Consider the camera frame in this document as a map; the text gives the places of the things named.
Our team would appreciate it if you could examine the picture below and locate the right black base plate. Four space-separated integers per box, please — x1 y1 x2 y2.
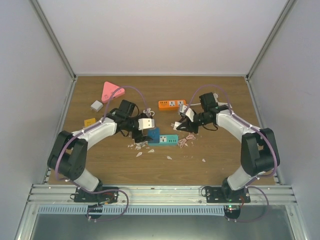
200 185 251 204

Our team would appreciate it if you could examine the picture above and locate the aluminium front rail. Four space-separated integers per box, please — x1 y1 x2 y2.
27 184 298 206

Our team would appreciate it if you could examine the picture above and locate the grey slotted cable duct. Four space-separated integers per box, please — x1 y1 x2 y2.
38 204 225 217

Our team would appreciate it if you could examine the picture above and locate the white cord of orange strip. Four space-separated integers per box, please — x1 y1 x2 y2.
186 92 232 110

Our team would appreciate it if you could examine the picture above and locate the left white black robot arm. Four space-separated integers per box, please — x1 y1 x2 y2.
47 100 155 202

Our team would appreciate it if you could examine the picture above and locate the pink coiled usb cable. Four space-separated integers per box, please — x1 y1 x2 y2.
176 133 197 149

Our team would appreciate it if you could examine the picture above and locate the white cord of teal strip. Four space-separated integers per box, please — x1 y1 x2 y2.
142 107 156 118

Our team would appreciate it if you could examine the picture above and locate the aluminium frame post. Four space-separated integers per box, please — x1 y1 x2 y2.
245 0 297 82
29 0 77 81

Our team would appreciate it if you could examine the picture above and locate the blue cube adapter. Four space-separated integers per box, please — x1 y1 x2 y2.
147 127 160 145

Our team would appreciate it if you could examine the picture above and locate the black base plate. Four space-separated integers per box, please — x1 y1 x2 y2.
200 185 251 204
70 186 119 204

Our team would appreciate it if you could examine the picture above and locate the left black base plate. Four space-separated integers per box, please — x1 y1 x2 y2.
70 186 119 204

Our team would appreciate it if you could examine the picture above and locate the teal power strip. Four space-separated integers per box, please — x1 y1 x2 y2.
148 134 179 147

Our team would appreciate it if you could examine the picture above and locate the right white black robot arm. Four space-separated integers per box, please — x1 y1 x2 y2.
174 92 280 203

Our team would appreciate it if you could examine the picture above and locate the pink triangular socket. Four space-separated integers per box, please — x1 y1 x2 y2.
101 81 125 104

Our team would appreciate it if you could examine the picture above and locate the white plug adapter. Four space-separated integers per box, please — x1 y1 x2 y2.
90 100 104 112

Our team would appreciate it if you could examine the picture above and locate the right aluminium frame post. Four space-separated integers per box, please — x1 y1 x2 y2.
245 0 297 82

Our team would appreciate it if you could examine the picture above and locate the orange power strip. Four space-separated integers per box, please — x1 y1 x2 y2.
158 99 186 111

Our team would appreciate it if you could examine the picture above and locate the yellow cube adapter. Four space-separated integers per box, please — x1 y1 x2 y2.
84 118 96 128

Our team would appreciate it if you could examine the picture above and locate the left aluminium frame post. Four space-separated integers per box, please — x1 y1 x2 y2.
29 0 77 81

